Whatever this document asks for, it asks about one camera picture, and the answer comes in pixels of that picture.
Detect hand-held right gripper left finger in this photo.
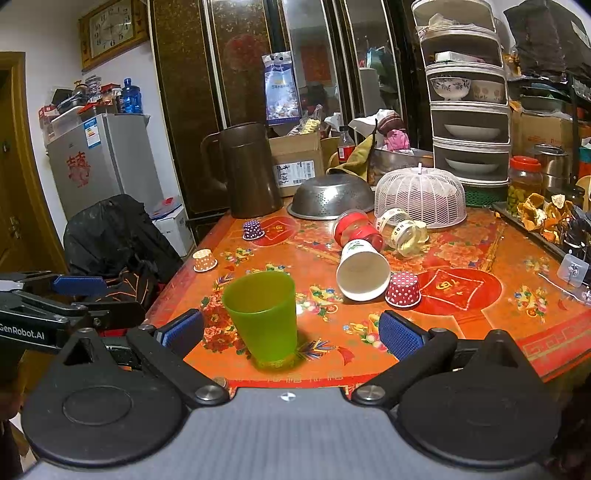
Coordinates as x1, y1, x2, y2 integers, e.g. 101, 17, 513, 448
54, 308, 230, 408

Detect wooden door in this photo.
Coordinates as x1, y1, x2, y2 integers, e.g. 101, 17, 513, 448
0, 52, 68, 278

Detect pink and maroon cloth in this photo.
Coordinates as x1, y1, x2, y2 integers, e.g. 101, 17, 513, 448
376, 109, 411, 152

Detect pickle jar with red lid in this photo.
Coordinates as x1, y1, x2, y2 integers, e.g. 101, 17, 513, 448
507, 156, 544, 217

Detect orange floral tablecloth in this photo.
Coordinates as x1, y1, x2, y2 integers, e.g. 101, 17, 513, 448
143, 194, 591, 398

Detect black bag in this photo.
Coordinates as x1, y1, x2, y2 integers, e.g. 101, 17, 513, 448
63, 194, 183, 289

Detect grey refrigerator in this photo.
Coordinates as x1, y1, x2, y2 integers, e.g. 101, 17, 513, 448
46, 113, 164, 220

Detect labelled cardboard box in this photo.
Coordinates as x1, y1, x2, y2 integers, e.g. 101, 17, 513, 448
269, 131, 326, 197

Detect steel basin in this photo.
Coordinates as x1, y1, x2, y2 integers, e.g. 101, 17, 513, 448
372, 148, 435, 185

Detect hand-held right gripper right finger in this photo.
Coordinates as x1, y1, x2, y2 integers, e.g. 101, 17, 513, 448
350, 309, 544, 408

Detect orange polka-dot paper cup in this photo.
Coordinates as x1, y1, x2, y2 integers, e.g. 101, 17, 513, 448
192, 248, 219, 273

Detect white carton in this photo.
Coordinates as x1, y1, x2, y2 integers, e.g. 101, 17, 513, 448
151, 198, 195, 257

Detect clutter of kitchen jars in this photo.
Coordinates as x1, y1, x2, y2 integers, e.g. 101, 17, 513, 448
39, 76, 123, 139

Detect clear labelled glass jar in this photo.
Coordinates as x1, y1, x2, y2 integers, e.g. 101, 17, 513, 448
375, 208, 430, 258

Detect dark mirrored wardrobe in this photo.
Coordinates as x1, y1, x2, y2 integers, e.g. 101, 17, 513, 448
148, 0, 430, 227

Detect clear adhesive hook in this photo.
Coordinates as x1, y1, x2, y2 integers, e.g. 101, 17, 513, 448
556, 256, 588, 283

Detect olive green cloth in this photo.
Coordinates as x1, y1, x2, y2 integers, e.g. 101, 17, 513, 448
327, 134, 377, 185

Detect blue snack packet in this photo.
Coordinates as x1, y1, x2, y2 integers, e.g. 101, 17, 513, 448
262, 52, 303, 126

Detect dark tray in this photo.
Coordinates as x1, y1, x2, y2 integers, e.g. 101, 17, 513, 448
493, 200, 591, 261

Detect white paper cup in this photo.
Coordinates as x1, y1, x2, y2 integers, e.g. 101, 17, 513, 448
335, 239, 392, 302

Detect steel colander bowl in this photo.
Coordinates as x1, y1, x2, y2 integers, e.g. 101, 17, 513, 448
287, 174, 376, 220

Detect pile of orange peels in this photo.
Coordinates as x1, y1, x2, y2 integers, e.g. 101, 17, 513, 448
516, 191, 578, 241

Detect patterned cream bowl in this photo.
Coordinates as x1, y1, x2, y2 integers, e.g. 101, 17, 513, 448
471, 80, 506, 103

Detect white mesh food cover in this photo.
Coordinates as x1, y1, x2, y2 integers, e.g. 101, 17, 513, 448
374, 164, 467, 229

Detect green plastic cup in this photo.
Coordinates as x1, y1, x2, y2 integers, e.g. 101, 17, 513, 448
222, 271, 298, 370

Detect white tiered dish rack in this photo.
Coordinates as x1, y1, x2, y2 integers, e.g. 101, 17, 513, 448
411, 0, 514, 208

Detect red polka-dot paper cup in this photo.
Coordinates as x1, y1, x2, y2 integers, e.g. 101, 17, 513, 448
385, 271, 422, 309

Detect red-lidded plastic jar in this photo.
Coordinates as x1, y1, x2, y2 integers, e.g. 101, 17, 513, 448
334, 209, 385, 252

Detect black plastic bags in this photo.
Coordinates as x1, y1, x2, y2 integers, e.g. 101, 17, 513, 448
503, 0, 591, 81

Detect large brown cardboard box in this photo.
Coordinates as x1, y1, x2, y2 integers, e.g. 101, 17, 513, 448
510, 104, 591, 158

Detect brown plastic pitcher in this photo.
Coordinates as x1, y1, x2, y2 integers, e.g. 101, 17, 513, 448
201, 122, 283, 219

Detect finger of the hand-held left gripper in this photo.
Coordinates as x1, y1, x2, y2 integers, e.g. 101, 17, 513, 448
0, 291, 114, 329
0, 271, 110, 300

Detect blue water bottle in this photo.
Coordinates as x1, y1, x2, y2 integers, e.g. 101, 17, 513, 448
121, 78, 143, 114

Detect yellow snack bag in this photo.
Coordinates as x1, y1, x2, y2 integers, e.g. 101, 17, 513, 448
288, 115, 324, 137

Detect framed wall clock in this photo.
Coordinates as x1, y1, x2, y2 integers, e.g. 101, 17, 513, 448
78, 0, 149, 71

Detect steel canister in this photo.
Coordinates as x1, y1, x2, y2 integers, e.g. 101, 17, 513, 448
531, 144, 571, 190

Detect blue floral bowl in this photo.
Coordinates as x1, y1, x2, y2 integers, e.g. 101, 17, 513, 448
429, 76, 472, 101

